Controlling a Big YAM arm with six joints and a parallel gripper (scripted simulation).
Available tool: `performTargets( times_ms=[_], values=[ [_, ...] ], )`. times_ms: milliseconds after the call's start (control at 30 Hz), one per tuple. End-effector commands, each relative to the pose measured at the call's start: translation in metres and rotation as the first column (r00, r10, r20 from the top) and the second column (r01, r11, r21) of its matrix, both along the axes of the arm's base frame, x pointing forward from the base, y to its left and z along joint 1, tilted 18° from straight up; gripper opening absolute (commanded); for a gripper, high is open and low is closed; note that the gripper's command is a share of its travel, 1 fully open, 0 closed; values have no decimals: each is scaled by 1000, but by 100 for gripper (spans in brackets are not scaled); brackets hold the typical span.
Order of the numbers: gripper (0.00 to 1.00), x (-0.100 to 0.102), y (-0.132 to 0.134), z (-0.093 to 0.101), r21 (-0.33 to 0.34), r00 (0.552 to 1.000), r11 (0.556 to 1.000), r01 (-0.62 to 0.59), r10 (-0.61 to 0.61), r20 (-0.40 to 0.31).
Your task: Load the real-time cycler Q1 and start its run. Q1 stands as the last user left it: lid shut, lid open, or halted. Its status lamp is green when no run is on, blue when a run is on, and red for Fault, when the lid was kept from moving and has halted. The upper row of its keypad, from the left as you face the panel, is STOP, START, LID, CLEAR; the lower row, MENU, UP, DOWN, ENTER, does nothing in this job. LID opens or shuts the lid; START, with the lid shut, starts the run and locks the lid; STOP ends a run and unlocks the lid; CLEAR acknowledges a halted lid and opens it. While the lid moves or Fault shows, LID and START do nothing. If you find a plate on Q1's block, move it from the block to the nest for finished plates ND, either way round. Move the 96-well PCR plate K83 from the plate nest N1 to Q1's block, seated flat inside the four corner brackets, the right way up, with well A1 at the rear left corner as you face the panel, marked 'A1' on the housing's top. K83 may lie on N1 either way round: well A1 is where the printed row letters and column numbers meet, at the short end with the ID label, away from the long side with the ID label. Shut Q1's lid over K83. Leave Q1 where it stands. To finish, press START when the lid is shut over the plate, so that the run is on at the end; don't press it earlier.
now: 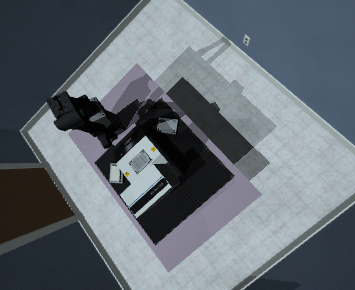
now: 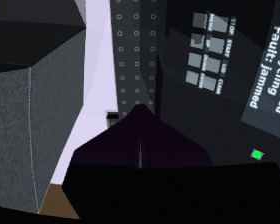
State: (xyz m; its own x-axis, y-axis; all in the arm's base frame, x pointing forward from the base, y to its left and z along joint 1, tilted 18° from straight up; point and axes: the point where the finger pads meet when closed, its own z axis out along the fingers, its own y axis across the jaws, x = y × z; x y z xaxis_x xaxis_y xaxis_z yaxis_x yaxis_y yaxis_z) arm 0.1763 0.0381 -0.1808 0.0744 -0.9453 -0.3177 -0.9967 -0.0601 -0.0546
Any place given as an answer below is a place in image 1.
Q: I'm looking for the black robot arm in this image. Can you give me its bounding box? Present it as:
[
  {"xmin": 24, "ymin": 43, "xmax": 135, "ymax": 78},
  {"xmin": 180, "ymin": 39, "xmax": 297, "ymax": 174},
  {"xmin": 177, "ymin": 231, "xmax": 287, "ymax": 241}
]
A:
[{"xmin": 46, "ymin": 91, "xmax": 120, "ymax": 149}]

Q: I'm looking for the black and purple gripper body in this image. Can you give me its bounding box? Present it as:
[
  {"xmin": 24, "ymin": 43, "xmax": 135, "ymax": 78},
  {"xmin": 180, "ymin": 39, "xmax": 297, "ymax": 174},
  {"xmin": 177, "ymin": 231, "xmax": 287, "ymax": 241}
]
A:
[{"xmin": 109, "ymin": 131, "xmax": 118, "ymax": 143}]

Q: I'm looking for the white multi-well plate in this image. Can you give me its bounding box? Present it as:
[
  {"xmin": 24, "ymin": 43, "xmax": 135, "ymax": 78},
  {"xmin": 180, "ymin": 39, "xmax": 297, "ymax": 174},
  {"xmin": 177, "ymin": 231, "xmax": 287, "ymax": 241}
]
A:
[{"xmin": 110, "ymin": 165, "xmax": 121, "ymax": 181}]

